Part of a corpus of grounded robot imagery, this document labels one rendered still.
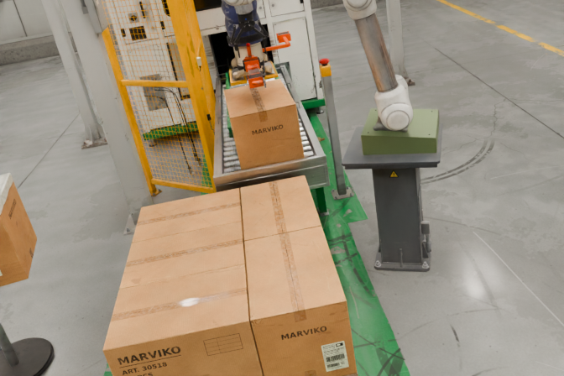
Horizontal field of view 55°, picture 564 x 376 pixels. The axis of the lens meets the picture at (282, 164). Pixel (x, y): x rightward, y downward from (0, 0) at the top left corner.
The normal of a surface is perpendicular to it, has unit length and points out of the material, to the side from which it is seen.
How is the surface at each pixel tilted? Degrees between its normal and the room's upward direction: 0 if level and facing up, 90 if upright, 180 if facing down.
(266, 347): 90
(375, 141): 90
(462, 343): 0
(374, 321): 0
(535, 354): 0
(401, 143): 90
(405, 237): 90
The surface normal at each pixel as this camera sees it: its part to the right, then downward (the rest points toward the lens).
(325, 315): 0.11, 0.40
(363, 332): -0.16, -0.89
